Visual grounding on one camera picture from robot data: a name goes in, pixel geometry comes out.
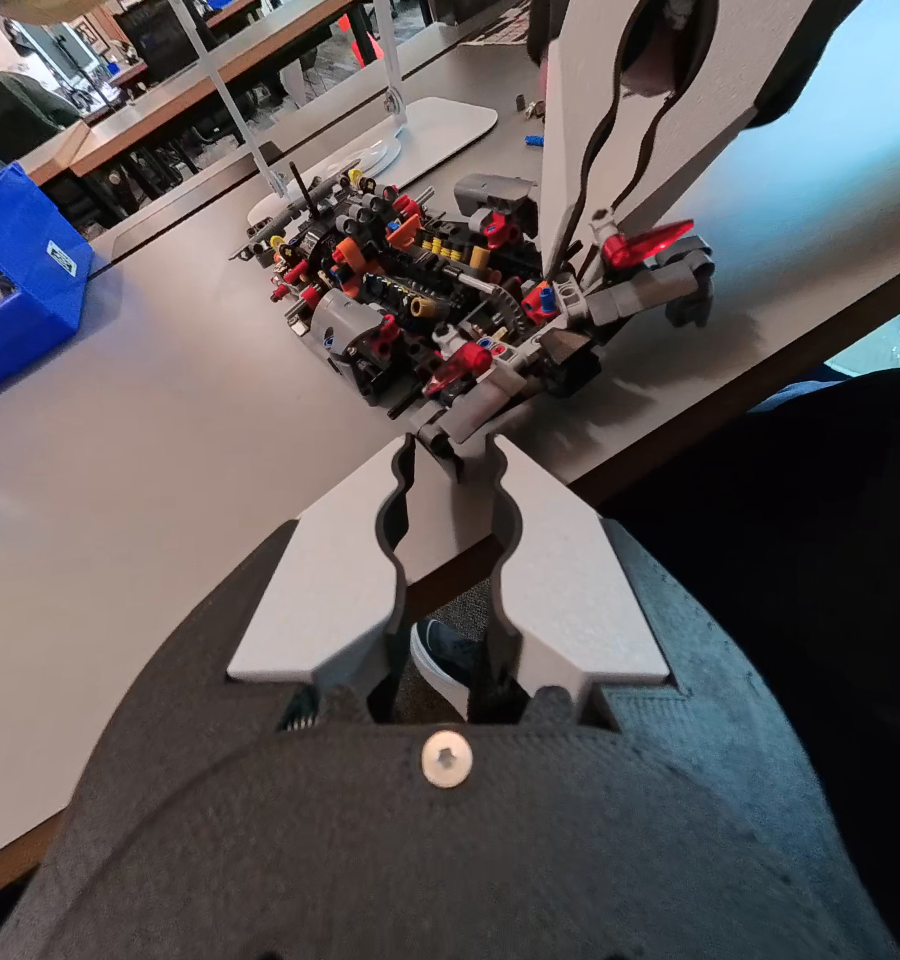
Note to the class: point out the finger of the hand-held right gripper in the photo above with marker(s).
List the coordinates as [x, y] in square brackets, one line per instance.
[577, 90]
[720, 97]

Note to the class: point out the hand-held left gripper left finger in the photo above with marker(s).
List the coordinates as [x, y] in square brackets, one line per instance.
[315, 600]

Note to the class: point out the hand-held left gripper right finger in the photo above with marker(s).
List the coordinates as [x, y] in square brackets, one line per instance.
[585, 600]

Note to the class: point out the multicoloured lego car model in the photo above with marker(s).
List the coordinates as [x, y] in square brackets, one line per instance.
[435, 300]

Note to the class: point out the person's right hand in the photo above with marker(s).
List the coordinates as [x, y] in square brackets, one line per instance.
[656, 71]

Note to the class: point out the sticker sheet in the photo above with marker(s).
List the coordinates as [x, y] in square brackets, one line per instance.
[495, 22]

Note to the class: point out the person's dark shoe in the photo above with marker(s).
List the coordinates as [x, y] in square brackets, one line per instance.
[450, 656]

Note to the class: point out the orange traffic cone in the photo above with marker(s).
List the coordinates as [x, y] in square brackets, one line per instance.
[364, 41]

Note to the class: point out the wooden office desk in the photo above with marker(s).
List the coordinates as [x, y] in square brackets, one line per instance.
[217, 75]

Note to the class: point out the blue plastic bin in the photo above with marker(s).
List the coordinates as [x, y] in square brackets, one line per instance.
[30, 300]

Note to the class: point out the dark green cloth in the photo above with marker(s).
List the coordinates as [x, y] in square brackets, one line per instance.
[15, 112]

